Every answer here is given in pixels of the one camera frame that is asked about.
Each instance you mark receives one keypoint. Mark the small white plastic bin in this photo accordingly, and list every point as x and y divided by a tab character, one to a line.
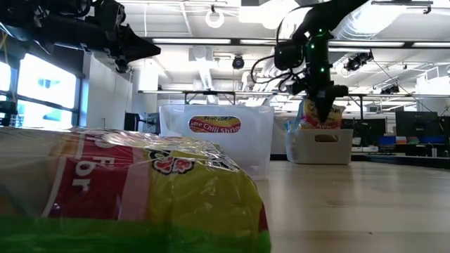
337	151

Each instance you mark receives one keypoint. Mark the black aluminium table frame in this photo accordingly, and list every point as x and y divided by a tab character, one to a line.
404	161

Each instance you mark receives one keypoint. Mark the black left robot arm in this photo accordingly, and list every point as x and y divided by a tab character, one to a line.
21	14

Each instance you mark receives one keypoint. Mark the clear translucent plastic bin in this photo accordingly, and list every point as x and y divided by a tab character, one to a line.
246	151

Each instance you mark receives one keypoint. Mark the large window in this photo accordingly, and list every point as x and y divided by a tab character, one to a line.
45	88

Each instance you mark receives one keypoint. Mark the black round ceiling spotlight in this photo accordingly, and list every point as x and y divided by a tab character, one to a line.
238	62

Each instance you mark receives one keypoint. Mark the silver ventilation duct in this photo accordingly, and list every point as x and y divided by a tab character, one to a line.
351	31

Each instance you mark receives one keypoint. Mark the blue storage box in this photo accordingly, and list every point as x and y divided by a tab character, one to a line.
432	139
386	140

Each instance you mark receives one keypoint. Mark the overhead light bar rail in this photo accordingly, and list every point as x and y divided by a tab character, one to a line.
197	41

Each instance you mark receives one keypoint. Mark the black metal stand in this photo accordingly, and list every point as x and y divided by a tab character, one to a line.
361	105
211	92

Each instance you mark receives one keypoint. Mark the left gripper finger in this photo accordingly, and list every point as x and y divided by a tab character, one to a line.
126	58
133	40

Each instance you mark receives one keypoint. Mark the black track light cluster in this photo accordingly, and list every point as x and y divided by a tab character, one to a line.
390	89
358	60

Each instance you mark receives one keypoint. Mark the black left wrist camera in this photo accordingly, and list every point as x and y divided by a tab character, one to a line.
109	12

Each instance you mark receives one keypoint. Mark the black monitor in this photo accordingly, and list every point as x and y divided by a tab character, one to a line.
369	130
131	120
416	123

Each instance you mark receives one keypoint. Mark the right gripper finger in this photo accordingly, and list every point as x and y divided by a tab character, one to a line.
323	103

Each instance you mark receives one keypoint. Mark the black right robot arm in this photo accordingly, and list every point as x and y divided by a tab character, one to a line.
334	10

